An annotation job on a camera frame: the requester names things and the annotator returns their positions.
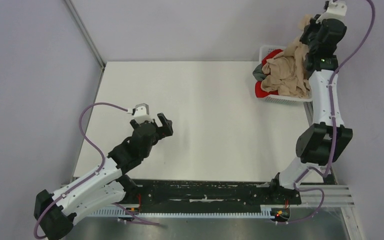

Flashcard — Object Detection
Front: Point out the beige t shirt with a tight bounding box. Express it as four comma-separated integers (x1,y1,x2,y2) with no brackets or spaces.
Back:
260,13,316,99

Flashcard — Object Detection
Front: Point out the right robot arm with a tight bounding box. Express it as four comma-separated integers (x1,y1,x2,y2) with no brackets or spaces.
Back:
268,14,353,204

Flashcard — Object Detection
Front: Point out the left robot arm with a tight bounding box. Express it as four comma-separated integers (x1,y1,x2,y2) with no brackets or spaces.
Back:
33,113,174,240

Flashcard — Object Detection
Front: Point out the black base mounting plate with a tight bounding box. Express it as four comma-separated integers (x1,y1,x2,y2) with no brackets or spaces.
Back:
120,179,302,214

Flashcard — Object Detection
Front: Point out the grey t shirt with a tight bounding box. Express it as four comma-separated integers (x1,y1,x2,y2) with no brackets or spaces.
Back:
252,63,267,82

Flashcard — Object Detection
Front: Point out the white plastic laundry basket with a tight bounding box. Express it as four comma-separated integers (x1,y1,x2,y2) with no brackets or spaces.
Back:
254,44,312,105

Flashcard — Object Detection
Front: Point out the red t shirt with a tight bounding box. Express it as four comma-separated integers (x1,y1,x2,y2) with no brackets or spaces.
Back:
254,48,283,99

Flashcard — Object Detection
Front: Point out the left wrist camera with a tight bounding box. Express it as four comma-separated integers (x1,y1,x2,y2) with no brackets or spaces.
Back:
132,103,153,125

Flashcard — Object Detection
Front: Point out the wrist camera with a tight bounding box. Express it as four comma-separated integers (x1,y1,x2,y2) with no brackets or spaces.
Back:
132,103,153,125
316,0,348,23

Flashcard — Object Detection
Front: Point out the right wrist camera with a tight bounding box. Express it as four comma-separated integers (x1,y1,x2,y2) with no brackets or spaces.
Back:
316,0,348,23

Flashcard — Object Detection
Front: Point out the white slotted cable duct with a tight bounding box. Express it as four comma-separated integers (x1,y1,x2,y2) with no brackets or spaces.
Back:
88,205,287,221

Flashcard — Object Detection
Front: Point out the left corner wall profile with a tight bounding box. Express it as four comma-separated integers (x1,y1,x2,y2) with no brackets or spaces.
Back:
63,0,106,72

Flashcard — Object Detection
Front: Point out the aluminium frame rail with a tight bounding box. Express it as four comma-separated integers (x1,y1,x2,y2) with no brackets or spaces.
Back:
61,184,355,209

